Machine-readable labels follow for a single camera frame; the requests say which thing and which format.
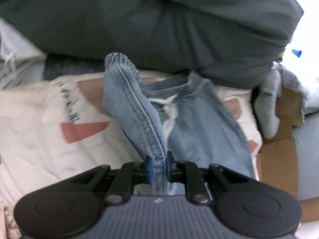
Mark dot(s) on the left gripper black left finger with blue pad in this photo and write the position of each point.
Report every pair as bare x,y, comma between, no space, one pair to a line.
116,186

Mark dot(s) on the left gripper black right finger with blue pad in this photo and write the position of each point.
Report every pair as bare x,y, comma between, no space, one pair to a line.
203,185

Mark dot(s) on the light blue denim pants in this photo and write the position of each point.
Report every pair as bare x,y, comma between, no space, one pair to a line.
181,114

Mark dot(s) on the brown cardboard box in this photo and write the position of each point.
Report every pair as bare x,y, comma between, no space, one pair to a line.
277,162

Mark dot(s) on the white printed garment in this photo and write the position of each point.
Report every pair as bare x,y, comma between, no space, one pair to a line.
51,131

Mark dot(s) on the grey sock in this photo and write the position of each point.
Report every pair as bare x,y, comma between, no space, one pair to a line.
265,104

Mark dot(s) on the dark blue fuzzy garment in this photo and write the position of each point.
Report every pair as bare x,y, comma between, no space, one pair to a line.
57,65

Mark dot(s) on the dark green garment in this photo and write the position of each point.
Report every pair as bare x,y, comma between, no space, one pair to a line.
231,42

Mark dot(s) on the light grey hoodie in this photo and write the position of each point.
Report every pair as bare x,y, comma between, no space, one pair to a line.
21,61

